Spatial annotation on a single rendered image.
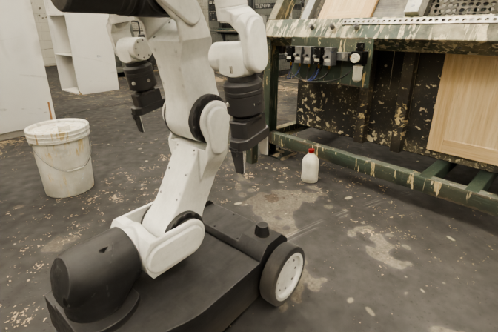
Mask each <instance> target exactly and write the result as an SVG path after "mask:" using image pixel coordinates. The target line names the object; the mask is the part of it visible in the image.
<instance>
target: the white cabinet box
mask: <svg viewBox="0 0 498 332"><path fill-rule="evenodd" d="M44 5H45V10H46V14H47V20H48V24H49V28H50V35H51V39H52V43H53V50H54V54H55V58H56V65H57V68H58V72H59V79H60V83H61V87H62V90H64V91H67V92H70V93H75V94H78V95H84V94H90V93H99V92H105V91H110V90H119V83H118V76H117V71H116V61H115V56H114V51H113V46H112V44H111V41H110V37H109V35H108V31H107V28H106V25H107V23H108V21H107V20H108V18H109V14H100V13H63V12H61V11H59V10H58V9H57V8H56V7H55V6H54V5H53V3H52V2H51V0H44Z"/></svg>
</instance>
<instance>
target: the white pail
mask: <svg viewBox="0 0 498 332"><path fill-rule="evenodd" d="M47 103H48V108H49V112H50V119H51V120H49V121H44V122H39V123H35V124H32V125H30V126H28V127H26V128H25V129H24V134H25V136H26V139H27V142H28V143H29V146H31V147H32V149H33V153H34V156H35V159H36V164H37V166H38V169H39V173H40V176H41V180H42V183H43V185H44V190H45V193H46V194H47V195H48V196H49V197H53V198H66V197H71V196H76V195H79V194H81V193H84V192H86V191H88V190H89V189H91V188H92V187H93V186H94V178H93V169H92V163H91V157H90V155H91V144H90V145H89V140H90V138H89V136H88V135H89V133H90V129H89V127H90V126H89V122H88V121H87V120H84V119H54V120H53V117H52V113H51V109H50V102H47ZM88 138H89V139H88Z"/></svg>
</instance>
